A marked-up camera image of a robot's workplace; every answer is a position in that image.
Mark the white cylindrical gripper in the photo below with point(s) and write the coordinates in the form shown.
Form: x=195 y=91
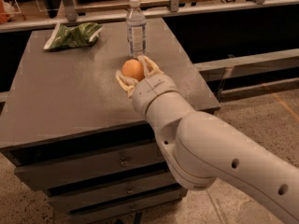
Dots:
x=153 y=89

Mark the orange fruit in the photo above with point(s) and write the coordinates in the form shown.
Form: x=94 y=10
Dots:
x=134 y=69

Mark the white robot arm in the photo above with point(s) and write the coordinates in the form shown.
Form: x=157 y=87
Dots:
x=199 y=147

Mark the clear plastic water bottle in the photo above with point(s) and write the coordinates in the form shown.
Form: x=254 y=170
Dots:
x=136 y=29

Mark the grey drawer cabinet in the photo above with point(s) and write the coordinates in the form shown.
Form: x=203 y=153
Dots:
x=69 y=102

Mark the green chip bag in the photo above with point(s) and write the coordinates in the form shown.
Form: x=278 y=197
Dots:
x=80 y=36

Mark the wooden shelf with metal posts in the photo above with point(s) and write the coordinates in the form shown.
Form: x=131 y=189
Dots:
x=32 y=16

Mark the top grey drawer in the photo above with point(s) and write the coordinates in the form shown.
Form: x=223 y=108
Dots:
x=76 y=168

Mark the grey drawer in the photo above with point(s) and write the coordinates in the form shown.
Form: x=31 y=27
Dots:
x=128 y=205
x=121 y=188
x=76 y=168

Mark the bottom grey drawer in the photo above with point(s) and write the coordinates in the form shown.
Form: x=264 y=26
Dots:
x=128 y=205

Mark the middle grey drawer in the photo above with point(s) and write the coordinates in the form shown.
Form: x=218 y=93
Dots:
x=121 y=188

